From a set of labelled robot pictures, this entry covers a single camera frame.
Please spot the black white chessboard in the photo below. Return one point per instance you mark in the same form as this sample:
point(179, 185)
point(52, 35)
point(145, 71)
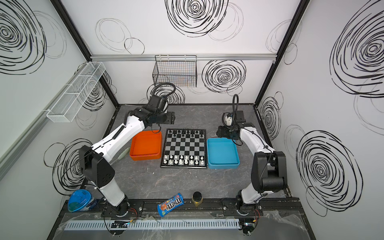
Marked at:
point(185, 148)

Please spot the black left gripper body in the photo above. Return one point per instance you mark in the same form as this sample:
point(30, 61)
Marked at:
point(171, 117)

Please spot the blue candy bag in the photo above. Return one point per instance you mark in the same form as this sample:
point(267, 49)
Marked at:
point(169, 205)

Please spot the green metal tongs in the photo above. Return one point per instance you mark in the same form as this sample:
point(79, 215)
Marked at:
point(121, 156)

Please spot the yellow jar black lid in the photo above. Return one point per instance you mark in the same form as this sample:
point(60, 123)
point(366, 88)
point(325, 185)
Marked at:
point(197, 198)

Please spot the black wire basket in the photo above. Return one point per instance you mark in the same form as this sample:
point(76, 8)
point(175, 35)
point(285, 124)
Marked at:
point(180, 70)

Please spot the orange plastic tray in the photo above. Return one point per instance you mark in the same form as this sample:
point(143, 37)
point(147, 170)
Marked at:
point(146, 145)

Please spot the blue plastic tray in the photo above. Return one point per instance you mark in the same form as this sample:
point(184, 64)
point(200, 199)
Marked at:
point(222, 154)

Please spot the clear wall shelf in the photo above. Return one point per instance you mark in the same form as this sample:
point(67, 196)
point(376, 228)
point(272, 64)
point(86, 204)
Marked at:
point(76, 93)

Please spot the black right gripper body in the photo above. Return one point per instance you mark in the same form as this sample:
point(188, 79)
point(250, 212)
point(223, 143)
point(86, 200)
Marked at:
point(220, 132)

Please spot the white slotted cable duct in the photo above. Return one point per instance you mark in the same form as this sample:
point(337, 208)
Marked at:
point(193, 224)

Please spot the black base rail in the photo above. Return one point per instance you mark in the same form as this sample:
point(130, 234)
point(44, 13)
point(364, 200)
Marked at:
point(224, 206)

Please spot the blue lidded container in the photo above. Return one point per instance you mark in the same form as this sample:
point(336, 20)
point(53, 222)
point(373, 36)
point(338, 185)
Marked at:
point(80, 201)

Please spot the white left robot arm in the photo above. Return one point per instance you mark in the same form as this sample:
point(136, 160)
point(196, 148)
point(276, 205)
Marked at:
point(95, 160)

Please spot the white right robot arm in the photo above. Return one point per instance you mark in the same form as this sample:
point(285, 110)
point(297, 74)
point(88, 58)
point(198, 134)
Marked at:
point(269, 168)

